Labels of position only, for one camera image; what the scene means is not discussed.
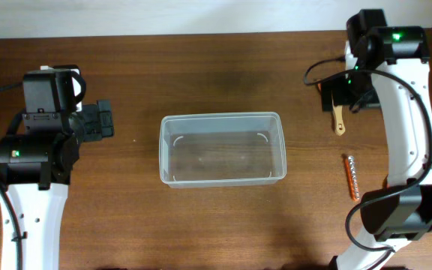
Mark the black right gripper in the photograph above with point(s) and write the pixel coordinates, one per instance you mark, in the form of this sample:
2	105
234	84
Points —
341	97

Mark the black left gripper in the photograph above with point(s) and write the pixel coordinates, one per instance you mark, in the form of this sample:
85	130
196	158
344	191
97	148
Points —
100	120

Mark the orange scraper with wooden handle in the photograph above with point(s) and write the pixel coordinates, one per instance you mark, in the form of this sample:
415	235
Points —
338	120

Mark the clear plastic container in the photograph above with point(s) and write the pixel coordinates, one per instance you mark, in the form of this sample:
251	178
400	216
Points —
222	150

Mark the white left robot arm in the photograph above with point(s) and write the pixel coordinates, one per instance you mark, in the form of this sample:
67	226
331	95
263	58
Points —
37	155

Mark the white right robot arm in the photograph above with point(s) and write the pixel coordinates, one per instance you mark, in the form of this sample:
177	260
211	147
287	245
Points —
388	67

